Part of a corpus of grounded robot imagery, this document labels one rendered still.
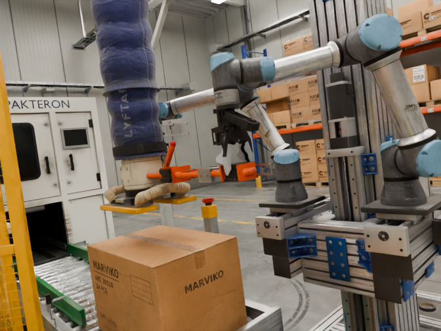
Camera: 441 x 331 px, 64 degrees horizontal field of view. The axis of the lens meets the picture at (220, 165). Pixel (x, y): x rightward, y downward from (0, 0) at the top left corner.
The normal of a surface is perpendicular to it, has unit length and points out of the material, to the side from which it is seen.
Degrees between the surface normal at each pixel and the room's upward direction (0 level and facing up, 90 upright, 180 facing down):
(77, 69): 90
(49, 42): 90
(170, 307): 90
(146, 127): 77
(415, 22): 90
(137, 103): 70
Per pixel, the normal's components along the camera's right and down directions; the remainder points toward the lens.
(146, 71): 0.82, 0.11
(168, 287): 0.67, -0.04
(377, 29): 0.05, -0.08
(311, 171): -0.71, 0.04
